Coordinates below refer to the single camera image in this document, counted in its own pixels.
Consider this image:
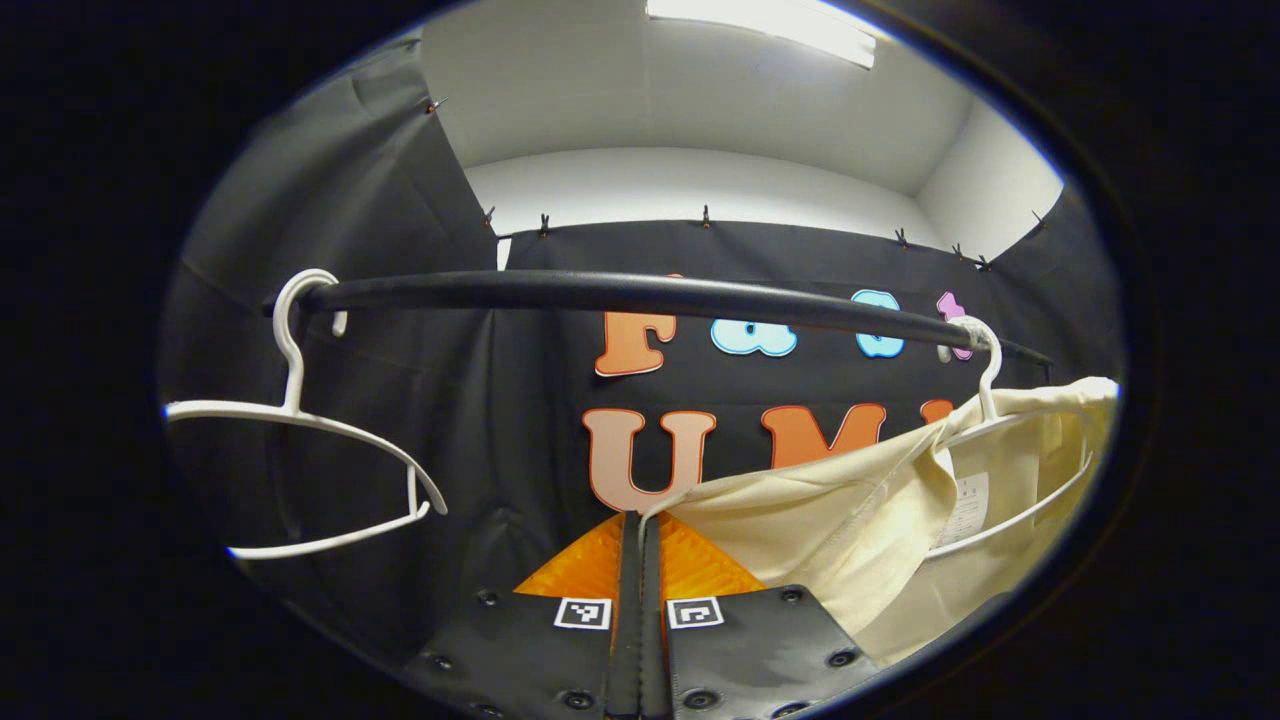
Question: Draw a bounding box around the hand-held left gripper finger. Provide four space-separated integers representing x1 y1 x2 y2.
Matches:
405 512 641 720
640 512 881 720

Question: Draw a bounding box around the cream hooded jacket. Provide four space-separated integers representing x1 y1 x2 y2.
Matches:
640 377 1119 669

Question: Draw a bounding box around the white plastic hanger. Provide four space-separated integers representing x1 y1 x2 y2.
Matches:
165 268 449 561
925 315 1096 559

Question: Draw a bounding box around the black backdrop cloth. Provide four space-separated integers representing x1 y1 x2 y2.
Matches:
158 40 1126 691

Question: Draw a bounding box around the ceiling light panel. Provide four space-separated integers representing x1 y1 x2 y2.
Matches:
645 0 879 69

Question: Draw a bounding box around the black clothes rail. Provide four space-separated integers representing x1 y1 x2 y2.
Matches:
262 270 1054 366

